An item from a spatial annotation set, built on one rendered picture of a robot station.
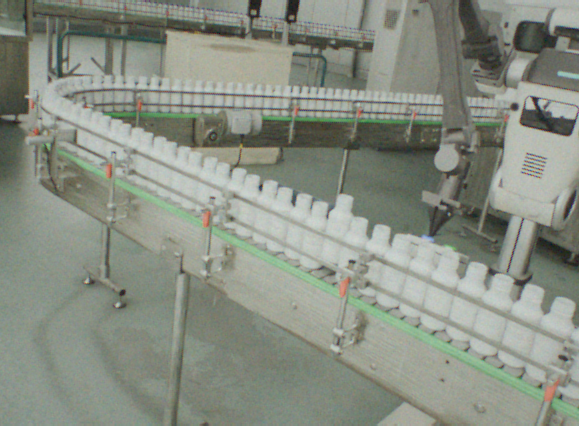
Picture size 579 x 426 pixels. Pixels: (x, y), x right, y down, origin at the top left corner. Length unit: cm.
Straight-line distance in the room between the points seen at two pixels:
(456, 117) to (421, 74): 630
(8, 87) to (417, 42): 466
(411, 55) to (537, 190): 591
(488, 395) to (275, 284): 58
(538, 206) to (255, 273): 82
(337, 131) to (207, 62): 227
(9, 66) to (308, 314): 557
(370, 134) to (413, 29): 390
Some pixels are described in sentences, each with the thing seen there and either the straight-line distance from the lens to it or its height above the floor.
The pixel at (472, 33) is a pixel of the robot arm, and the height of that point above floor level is 160.
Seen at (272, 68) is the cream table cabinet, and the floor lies 98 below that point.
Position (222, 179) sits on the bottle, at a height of 113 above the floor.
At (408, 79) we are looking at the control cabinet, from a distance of 763.
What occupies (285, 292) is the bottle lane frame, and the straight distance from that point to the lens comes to 150.
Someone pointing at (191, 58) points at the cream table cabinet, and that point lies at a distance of 553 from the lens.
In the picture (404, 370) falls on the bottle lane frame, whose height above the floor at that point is 89.
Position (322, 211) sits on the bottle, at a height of 115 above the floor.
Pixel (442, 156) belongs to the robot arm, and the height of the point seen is 133.
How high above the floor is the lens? 161
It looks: 20 degrees down
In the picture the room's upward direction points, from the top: 9 degrees clockwise
